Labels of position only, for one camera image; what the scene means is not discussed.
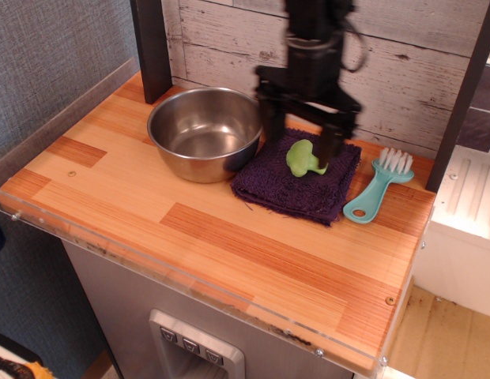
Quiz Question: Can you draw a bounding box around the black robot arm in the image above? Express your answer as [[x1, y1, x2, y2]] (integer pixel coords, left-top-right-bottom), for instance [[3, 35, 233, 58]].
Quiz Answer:
[[256, 1, 361, 168]]

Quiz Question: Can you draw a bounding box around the teal dish brush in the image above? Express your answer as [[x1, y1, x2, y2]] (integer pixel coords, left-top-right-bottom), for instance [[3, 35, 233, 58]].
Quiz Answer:
[[343, 148, 414, 224]]

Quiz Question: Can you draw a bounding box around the white toy sink unit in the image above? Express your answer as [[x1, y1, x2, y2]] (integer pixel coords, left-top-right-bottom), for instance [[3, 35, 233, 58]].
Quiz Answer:
[[413, 146, 490, 316]]

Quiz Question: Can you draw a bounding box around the dark left frame post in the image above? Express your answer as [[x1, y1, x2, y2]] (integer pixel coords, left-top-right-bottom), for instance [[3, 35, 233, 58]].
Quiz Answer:
[[130, 0, 172, 104]]

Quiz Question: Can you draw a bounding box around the silver dispenser button panel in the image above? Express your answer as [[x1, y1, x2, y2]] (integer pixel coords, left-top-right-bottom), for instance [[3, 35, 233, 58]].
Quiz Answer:
[[149, 310, 246, 379]]

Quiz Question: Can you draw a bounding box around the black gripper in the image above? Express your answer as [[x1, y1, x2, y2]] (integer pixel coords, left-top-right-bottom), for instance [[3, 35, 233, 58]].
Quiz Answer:
[[255, 35, 362, 168]]

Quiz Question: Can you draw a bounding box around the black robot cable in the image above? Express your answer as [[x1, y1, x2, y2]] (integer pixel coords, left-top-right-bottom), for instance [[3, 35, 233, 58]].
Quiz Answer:
[[339, 11, 367, 73]]

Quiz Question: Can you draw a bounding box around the dark purple folded cloth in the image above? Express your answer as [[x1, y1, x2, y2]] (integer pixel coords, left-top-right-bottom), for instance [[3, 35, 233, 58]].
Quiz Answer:
[[231, 128, 361, 226]]

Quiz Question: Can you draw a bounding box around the grey toy fridge cabinet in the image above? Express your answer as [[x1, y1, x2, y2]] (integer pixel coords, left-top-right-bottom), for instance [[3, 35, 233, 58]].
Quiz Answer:
[[63, 242, 353, 378]]

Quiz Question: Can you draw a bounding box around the stainless steel bowl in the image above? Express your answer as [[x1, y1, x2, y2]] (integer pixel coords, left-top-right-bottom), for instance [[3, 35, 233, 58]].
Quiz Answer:
[[147, 87, 262, 183]]

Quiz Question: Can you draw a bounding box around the dark right frame post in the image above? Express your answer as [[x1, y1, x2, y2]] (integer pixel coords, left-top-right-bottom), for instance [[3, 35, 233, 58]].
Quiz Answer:
[[425, 2, 490, 193]]

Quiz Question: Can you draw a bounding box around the orange object bottom left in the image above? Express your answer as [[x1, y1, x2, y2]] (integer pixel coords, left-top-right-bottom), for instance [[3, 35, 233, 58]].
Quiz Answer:
[[15, 362, 55, 379]]

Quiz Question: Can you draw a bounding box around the green toy broccoli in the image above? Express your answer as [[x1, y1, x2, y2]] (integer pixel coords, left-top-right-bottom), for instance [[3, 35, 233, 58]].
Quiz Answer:
[[286, 139, 328, 178]]

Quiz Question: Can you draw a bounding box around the dark frame post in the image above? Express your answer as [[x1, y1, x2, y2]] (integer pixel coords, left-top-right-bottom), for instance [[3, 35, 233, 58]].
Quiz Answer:
[[425, 2, 490, 193], [130, 0, 172, 104]]

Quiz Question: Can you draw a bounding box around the clear acrylic edge guard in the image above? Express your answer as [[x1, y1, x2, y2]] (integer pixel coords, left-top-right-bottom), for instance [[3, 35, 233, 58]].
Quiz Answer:
[[0, 190, 388, 378]]

